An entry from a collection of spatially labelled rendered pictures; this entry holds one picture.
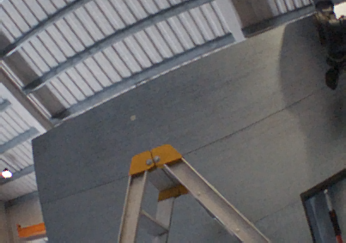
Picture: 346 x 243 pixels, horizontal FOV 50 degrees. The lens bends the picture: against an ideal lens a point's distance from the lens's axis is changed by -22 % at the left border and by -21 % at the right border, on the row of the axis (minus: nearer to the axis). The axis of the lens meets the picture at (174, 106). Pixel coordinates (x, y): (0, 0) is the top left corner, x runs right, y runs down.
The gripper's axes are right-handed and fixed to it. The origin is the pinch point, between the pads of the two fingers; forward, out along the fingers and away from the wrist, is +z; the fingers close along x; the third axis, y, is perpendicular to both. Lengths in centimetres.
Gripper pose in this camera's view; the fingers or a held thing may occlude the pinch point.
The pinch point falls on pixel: (337, 69)
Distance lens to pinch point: 221.7
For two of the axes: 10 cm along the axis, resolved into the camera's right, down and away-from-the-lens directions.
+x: -6.5, -4.9, 5.8
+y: 6.7, -7.3, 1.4
